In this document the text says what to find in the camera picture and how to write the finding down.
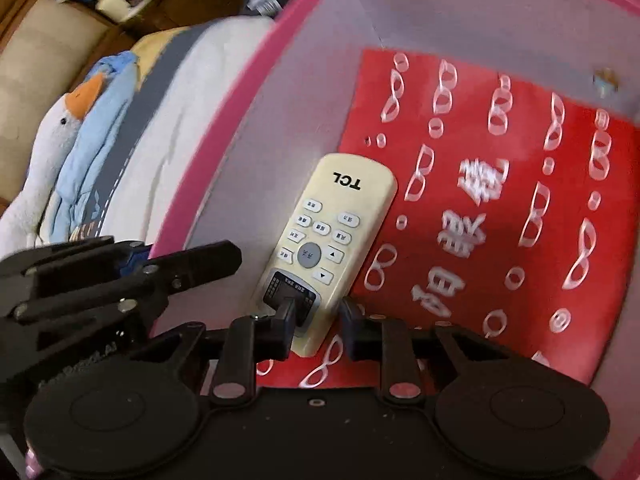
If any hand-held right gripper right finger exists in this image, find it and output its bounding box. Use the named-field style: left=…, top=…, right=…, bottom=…
left=337, top=298, right=512, bottom=407

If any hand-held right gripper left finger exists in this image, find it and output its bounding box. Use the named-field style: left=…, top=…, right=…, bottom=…
left=127, top=297, right=302, bottom=409

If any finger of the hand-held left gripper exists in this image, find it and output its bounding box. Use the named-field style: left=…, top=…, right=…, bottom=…
left=12, top=240, right=244, bottom=327
left=0, top=236, right=152, bottom=294

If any cream remote control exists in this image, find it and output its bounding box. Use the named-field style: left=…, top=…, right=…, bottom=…
left=248, top=153, right=399, bottom=359

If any white goose plush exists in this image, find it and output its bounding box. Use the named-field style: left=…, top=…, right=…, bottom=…
left=0, top=72, right=108, bottom=251

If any cream container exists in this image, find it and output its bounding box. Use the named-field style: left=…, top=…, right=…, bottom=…
left=95, top=0, right=137, bottom=24

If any pink cardboard box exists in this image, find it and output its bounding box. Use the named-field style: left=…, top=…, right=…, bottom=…
left=149, top=0, right=640, bottom=480

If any beige wooden headboard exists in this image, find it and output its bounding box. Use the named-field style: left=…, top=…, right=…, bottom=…
left=0, top=0, right=132, bottom=206

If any bed with white blanket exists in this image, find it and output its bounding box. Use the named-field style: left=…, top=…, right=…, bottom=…
left=70, top=15, right=277, bottom=261

